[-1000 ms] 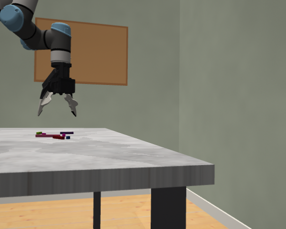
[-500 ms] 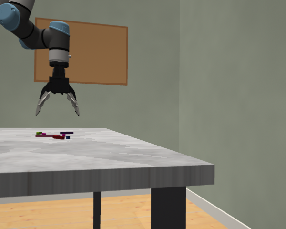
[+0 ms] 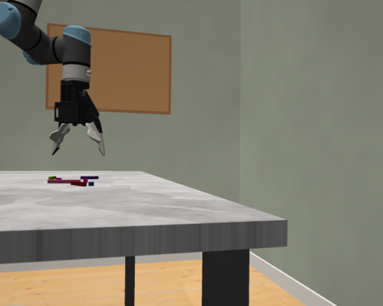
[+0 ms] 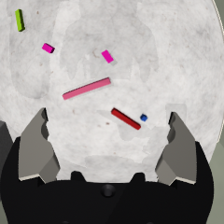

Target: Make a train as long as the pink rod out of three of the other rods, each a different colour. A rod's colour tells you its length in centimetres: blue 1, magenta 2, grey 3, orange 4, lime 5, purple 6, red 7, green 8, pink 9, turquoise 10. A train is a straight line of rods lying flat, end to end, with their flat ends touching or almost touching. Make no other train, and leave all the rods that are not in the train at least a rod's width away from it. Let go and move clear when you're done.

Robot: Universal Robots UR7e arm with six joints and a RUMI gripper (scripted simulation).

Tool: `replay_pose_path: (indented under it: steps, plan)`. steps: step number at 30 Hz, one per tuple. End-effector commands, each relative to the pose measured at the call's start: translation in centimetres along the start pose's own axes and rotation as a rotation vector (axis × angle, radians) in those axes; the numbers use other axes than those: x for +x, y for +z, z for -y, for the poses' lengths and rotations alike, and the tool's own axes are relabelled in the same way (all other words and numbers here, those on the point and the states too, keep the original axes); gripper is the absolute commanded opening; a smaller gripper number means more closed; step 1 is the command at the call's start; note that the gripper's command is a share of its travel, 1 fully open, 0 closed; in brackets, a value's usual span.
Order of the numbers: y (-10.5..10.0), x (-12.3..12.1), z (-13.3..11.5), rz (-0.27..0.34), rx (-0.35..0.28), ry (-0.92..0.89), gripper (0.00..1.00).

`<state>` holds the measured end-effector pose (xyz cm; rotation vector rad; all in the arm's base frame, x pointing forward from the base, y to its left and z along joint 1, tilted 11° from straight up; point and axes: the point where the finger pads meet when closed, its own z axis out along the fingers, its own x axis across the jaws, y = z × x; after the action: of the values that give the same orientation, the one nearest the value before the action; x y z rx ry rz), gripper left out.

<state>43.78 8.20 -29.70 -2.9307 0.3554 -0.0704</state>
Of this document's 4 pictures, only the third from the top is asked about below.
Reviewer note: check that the red rod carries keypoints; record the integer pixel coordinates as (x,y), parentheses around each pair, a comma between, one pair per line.
(75,183)

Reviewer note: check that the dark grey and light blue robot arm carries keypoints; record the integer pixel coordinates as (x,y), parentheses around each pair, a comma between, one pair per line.
(73,49)

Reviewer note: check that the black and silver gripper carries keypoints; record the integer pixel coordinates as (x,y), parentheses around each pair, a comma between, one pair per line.
(70,112)

